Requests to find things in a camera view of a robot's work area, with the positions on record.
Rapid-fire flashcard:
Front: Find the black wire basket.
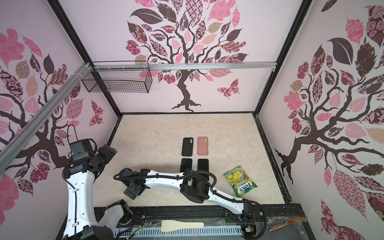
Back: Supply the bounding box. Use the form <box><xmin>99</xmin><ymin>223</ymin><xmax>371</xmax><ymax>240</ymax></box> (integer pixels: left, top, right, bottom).
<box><xmin>82</xmin><ymin>60</ymin><xmax>153</xmax><ymax>94</ymax></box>

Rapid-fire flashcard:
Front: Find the pink phone case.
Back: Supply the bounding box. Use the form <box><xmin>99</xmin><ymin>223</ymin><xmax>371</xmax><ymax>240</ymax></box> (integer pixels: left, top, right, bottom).
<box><xmin>197</xmin><ymin>137</ymin><xmax>209</xmax><ymax>156</ymax></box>

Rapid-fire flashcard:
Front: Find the brown wooden utensil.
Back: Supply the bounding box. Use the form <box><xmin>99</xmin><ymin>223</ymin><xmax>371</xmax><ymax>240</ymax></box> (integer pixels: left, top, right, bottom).
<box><xmin>269</xmin><ymin>217</ymin><xmax>307</xmax><ymax>232</ymax></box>

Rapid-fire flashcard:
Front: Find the aluminium rail left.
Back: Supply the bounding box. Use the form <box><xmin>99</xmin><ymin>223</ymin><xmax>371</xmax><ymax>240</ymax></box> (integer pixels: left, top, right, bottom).
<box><xmin>1</xmin><ymin>63</ymin><xmax>92</xmax><ymax>173</ymax></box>

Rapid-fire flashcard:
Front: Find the black corrugated cable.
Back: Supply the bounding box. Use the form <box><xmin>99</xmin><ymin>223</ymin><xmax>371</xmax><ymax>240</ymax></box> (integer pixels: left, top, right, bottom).
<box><xmin>113</xmin><ymin>169</ymin><xmax>268</xmax><ymax>240</ymax></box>

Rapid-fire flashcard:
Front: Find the purple smartphone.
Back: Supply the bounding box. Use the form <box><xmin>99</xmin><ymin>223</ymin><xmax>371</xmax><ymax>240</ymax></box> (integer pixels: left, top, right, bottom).
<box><xmin>198</xmin><ymin>159</ymin><xmax>209</xmax><ymax>172</ymax></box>

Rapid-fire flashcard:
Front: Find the aluminium rail back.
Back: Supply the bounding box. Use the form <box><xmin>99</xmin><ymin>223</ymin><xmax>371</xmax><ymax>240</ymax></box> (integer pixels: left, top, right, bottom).
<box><xmin>93</xmin><ymin>62</ymin><xmax>277</xmax><ymax>71</ymax></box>

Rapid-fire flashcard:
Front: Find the aluminium rail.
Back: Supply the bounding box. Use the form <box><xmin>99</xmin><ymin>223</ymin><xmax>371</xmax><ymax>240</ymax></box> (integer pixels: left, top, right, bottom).
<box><xmin>93</xmin><ymin>62</ymin><xmax>277</xmax><ymax>71</ymax></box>
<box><xmin>1</xmin><ymin>63</ymin><xmax>92</xmax><ymax>173</ymax></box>

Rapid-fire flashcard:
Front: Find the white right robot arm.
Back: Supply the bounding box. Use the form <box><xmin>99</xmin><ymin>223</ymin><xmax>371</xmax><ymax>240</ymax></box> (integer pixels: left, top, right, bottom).
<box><xmin>113</xmin><ymin>168</ymin><xmax>267</xmax><ymax>240</ymax></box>

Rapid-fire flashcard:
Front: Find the beige wooden spatula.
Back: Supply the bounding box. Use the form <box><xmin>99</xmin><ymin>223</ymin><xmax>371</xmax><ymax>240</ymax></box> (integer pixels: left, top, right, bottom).
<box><xmin>161</xmin><ymin>220</ymin><xmax>205</xmax><ymax>233</ymax></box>

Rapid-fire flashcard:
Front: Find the white slotted cable duct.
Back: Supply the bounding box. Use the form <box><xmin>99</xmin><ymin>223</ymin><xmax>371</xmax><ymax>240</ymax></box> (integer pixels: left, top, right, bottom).
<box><xmin>114</xmin><ymin>226</ymin><xmax>243</xmax><ymax>240</ymax></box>

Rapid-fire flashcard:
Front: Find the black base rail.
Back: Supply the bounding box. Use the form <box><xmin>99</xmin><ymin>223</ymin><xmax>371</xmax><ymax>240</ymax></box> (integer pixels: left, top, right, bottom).
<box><xmin>56</xmin><ymin>204</ymin><xmax>316</xmax><ymax>240</ymax></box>

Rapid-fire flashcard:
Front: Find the black vertical frame post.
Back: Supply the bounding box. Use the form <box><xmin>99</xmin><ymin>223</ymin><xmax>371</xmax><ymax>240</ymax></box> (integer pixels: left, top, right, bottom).
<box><xmin>47</xmin><ymin>0</ymin><xmax>123</xmax><ymax>118</ymax></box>

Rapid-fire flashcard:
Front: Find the green candy bag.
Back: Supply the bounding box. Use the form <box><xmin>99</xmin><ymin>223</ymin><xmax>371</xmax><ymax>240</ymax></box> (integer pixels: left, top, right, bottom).
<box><xmin>224</xmin><ymin>166</ymin><xmax>258</xmax><ymax>198</ymax></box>

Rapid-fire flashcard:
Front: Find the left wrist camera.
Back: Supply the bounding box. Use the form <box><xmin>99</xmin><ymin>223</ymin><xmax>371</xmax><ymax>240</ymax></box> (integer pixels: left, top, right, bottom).
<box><xmin>69</xmin><ymin>139</ymin><xmax>94</xmax><ymax>161</ymax></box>

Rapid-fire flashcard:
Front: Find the black phone case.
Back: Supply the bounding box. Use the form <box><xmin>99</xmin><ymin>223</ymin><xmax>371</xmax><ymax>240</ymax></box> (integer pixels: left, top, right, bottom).
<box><xmin>182</xmin><ymin>138</ymin><xmax>194</xmax><ymax>157</ymax></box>

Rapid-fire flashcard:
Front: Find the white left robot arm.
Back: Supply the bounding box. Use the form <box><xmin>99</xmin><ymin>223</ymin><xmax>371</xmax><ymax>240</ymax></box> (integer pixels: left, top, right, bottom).
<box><xmin>62</xmin><ymin>139</ymin><xmax>132</xmax><ymax>240</ymax></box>

